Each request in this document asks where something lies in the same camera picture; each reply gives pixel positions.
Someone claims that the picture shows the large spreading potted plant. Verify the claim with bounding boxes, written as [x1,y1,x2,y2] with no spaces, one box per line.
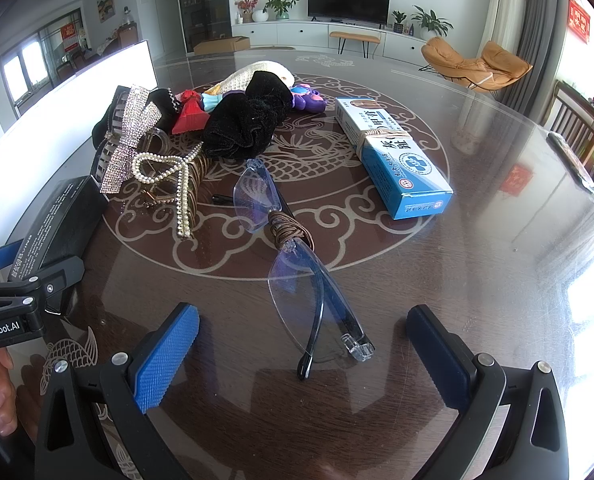
[411,6,453,38]

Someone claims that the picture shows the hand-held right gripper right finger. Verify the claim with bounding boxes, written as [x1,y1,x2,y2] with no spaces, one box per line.
[406,304,570,480]

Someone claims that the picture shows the wooden chair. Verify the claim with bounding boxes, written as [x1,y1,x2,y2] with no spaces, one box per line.
[542,80,594,171]

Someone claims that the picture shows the wooden bench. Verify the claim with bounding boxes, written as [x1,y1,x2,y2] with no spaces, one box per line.
[329,31,382,58]

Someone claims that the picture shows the white storage box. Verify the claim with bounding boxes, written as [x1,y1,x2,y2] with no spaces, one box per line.
[0,39,159,241]

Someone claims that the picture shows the beige rubber band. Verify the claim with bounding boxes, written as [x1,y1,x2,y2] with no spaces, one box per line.
[354,127,413,158]

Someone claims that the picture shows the pearl bow hair clip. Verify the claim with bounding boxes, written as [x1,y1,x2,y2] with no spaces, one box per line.
[131,142,213,238]

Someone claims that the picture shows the brown hair tie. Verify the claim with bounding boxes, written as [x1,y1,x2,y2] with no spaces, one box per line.
[267,210,317,256]

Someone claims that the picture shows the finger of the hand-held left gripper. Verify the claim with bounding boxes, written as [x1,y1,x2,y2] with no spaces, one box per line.
[0,240,26,283]
[12,255,85,317]

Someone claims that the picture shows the dark patterned glass desktop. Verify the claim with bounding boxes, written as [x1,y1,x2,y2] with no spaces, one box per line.
[0,47,594,480]

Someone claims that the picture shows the white curtain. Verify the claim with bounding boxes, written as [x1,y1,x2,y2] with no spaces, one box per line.
[477,0,528,61]

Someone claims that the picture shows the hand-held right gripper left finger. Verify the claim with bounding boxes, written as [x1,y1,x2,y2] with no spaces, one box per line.
[34,302,200,480]

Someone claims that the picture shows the red door sign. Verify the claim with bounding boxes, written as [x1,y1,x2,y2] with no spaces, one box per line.
[59,22,85,53]

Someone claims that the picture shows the rhinestone bow claw hair clip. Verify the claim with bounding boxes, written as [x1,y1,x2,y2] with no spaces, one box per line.
[92,85,174,195]

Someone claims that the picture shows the red flowers in vase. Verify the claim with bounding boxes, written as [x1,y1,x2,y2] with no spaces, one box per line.
[235,0,261,23]

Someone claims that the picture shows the red wall hanging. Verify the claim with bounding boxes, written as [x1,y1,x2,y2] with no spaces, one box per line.
[567,0,592,43]

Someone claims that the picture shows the orange lounge chair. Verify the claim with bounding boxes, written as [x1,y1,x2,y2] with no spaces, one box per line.
[421,36,534,92]

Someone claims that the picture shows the red packet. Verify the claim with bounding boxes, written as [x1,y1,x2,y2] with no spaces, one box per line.
[171,89,210,135]

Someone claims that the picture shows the black velvet scrunchie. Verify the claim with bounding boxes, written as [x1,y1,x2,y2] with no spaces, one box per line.
[202,71,293,161]

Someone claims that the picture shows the black television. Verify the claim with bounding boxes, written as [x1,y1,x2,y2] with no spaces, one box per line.
[308,0,392,26]

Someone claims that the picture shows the green leafy potted plant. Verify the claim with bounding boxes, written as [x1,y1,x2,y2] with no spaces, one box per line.
[264,0,300,21]

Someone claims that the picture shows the purple toy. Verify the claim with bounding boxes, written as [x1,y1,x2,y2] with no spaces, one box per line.
[200,82,328,113]

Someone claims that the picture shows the blue and white medicine box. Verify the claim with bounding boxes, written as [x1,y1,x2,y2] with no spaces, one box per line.
[334,96,454,221]

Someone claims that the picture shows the grey curtain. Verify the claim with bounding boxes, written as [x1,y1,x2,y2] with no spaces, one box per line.
[514,0,570,116]

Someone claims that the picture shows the cream knitted pouch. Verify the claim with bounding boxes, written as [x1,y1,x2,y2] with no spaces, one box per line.
[217,60,295,96]

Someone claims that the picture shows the cardboard box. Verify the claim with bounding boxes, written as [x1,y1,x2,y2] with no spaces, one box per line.
[193,36,251,55]

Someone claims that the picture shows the black printed box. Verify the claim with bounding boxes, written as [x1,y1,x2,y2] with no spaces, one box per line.
[14,176,110,286]

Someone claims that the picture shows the white television cabinet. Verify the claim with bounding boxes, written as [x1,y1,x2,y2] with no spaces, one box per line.
[232,19,428,56]

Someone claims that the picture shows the rimless glasses with blue arms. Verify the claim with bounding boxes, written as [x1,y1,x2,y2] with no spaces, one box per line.
[212,157,376,381]

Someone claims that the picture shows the dark glass display cabinet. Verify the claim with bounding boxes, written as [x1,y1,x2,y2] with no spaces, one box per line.
[174,0,229,53]

